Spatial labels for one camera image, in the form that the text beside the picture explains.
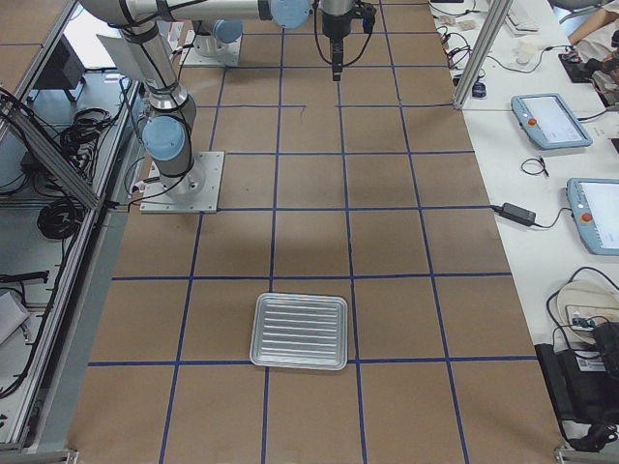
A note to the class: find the upper blue teach pendant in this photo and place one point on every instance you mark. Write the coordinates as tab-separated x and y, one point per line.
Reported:
549	122

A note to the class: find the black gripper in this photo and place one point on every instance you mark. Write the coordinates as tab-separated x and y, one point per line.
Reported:
335	25

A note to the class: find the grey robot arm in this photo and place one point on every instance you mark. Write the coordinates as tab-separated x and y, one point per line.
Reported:
137	22
217	36

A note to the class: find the aluminium frame post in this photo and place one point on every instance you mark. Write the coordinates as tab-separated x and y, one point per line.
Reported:
495	17

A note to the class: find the black power adapter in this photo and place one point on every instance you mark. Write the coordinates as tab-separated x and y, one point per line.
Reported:
517	214

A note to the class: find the blue teach pendant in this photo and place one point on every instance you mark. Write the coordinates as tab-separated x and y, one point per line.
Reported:
549	122
594	204

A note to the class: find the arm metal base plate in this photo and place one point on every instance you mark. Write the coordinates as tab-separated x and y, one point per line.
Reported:
226	58
198	192

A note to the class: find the lower blue teach pendant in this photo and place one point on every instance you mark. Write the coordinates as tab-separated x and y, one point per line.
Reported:
594	204

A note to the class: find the silver ribbed metal tray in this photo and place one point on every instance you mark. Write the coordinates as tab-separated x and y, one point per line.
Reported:
300	331

